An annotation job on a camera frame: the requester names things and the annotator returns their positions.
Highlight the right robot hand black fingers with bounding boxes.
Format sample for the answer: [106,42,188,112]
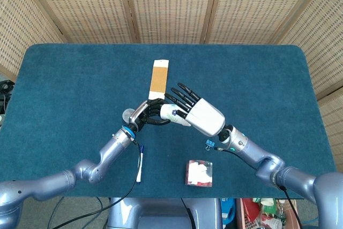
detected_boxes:
[163,83,226,136]

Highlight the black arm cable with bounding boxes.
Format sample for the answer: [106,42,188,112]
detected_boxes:
[213,147,305,229]
[48,139,144,229]

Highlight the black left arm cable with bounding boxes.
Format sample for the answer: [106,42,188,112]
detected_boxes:
[48,139,144,229]

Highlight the blue felt table mat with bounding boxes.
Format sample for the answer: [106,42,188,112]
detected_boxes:
[0,43,340,199]

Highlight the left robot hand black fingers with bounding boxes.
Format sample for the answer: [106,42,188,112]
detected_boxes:
[128,98,172,133]

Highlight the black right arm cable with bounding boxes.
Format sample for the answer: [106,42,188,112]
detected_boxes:
[213,147,305,229]

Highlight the grey round cap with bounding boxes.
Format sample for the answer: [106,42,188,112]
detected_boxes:
[122,108,135,124]

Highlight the black equipment beside table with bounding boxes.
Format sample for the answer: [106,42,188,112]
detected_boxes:
[0,78,14,114]

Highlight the white marker with blue cap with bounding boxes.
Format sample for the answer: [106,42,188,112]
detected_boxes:
[136,145,145,184]

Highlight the blue plastic container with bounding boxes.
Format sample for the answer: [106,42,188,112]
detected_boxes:
[221,198,237,225]

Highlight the woven bamboo screen panel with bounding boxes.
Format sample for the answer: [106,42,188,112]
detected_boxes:
[20,0,138,44]
[122,0,221,44]
[318,86,343,160]
[273,0,343,101]
[0,0,66,82]
[203,0,334,45]

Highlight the silver-blue robot torso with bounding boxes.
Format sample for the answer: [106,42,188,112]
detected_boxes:
[106,197,223,229]

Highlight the blue floor cable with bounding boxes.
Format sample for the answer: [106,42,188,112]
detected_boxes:
[87,197,104,223]

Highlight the white patterned paper cup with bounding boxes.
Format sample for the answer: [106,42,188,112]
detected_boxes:
[160,103,192,127]

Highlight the red and white plastic packet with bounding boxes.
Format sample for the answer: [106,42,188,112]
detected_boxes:
[184,159,214,188]

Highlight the pink plastic basket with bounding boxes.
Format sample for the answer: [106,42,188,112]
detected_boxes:
[235,198,259,229]

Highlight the orange and white paper strip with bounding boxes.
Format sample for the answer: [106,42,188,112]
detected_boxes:
[147,59,170,100]

